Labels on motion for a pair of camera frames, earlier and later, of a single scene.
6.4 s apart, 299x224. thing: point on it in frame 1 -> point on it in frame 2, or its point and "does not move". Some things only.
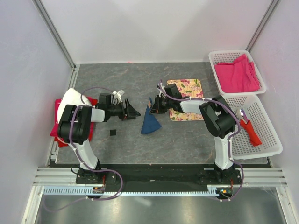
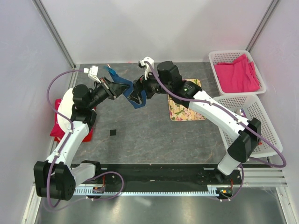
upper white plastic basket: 229,56 does not move
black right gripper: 157,108 -> 140,84
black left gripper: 128,113 -> 118,88
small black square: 112,132 does not move
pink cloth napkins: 239,76 does not move
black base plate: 196,175 does not move
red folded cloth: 55,133 does not move
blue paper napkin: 151,122 -> 129,90
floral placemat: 190,88 does not move
